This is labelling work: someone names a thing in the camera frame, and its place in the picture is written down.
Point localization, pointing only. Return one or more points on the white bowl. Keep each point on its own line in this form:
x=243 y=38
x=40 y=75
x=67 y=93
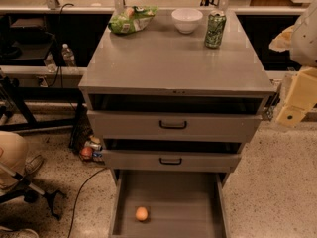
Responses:
x=186 y=20

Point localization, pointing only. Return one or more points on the orange fruit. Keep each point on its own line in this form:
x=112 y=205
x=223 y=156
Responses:
x=142 y=214

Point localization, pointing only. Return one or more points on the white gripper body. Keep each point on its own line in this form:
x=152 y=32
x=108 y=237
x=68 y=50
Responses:
x=305 y=39

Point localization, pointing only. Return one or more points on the black side table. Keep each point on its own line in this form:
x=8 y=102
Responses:
x=24 y=77

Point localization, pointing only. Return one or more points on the silver can on floor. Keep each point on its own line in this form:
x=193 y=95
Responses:
x=93 y=145

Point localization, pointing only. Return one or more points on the grey middle drawer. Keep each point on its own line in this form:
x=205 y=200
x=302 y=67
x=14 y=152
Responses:
x=170 y=161

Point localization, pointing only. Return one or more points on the grey top drawer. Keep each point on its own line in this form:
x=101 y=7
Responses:
x=173 y=126

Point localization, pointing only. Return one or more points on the person leg beige trousers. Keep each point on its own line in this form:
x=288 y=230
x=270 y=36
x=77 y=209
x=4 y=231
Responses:
x=13 y=153

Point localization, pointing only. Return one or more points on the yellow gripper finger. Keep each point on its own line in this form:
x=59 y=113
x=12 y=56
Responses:
x=290 y=116
x=282 y=42

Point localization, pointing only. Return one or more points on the green chip bag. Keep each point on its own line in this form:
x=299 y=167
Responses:
x=132 y=19

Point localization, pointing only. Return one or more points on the grey drawer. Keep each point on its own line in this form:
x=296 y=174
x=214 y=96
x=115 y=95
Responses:
x=173 y=126
x=170 y=161
x=180 y=205

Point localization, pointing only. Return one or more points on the grey bottom drawer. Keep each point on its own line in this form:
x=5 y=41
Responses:
x=180 y=205

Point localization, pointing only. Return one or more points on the green soda can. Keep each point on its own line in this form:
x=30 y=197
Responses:
x=215 y=29

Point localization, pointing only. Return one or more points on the red apple on floor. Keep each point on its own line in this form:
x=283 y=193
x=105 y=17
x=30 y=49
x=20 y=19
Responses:
x=86 y=153

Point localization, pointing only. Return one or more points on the grey metal drawer cabinet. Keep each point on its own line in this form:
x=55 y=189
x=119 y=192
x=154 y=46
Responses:
x=159 y=70

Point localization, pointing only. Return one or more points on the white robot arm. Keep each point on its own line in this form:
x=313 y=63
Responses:
x=300 y=40

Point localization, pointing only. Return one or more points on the grey sneaker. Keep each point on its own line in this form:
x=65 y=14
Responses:
x=33 y=165
x=20 y=233

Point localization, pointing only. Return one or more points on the clear water bottle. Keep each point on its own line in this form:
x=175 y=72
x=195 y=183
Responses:
x=50 y=63
x=68 y=56

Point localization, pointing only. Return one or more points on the black tripod stand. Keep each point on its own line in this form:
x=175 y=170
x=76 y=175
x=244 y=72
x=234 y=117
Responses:
x=30 y=192

